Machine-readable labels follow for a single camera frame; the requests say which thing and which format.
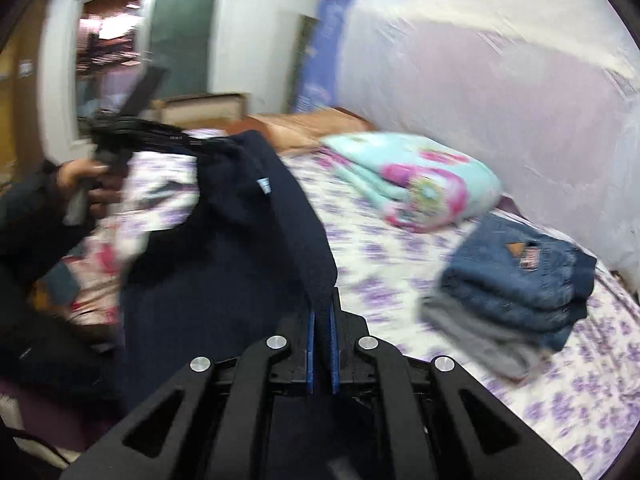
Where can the folded grey pants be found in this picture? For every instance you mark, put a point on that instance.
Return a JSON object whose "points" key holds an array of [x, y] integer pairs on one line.
{"points": [[475, 342]]}

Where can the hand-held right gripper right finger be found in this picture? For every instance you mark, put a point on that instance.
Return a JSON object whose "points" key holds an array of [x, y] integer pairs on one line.
{"points": [[334, 360]]}

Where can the person's left hand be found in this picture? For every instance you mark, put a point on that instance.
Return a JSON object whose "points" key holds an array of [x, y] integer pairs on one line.
{"points": [[90, 180]]}

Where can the dark navy pants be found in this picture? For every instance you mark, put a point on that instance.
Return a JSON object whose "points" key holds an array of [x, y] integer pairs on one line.
{"points": [[225, 270]]}

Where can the folded blue jeans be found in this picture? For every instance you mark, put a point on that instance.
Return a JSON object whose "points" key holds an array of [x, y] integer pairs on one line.
{"points": [[520, 280]]}

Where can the floral purple bed sheet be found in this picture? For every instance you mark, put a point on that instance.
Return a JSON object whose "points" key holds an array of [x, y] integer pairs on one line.
{"points": [[450, 320]]}

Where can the folded turquoise floral blanket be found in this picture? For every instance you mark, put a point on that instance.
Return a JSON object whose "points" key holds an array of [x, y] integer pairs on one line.
{"points": [[417, 180]]}

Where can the orange pillow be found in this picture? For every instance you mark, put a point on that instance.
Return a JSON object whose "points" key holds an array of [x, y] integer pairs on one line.
{"points": [[307, 127]]}

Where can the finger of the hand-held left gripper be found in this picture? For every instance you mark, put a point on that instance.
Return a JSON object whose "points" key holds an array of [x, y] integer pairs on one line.
{"points": [[205, 141]]}

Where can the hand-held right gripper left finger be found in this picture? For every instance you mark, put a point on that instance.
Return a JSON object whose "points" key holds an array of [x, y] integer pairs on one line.
{"points": [[310, 360]]}

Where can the green door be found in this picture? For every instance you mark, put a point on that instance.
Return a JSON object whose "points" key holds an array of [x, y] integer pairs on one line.
{"points": [[182, 40]]}

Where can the blue printed board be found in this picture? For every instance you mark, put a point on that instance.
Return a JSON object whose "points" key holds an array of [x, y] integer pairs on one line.
{"points": [[320, 60]]}

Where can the wooden headboard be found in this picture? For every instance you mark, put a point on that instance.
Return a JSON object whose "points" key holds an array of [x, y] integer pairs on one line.
{"points": [[205, 105]]}

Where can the person's left forearm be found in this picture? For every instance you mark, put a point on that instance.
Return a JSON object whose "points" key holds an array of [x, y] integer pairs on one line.
{"points": [[37, 230]]}

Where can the white pink floral cloth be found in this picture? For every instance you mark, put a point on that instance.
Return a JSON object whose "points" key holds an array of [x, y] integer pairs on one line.
{"points": [[150, 200]]}

